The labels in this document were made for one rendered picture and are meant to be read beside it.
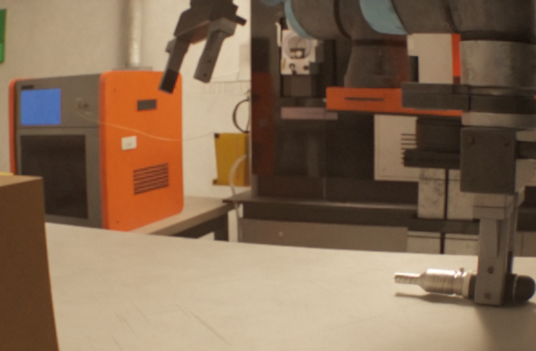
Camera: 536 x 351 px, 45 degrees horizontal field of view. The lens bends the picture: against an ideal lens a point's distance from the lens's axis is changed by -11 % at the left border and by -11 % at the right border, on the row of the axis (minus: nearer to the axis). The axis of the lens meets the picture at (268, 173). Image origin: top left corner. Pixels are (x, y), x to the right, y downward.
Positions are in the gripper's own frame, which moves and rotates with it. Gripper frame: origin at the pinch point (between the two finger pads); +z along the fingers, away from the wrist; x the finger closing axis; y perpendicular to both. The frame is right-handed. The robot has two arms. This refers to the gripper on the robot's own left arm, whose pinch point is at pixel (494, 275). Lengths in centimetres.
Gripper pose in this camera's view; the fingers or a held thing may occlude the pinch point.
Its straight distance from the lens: 62.4
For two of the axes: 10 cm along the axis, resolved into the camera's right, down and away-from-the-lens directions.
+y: 8.7, 0.5, -5.0
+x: 5.0, -1.1, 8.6
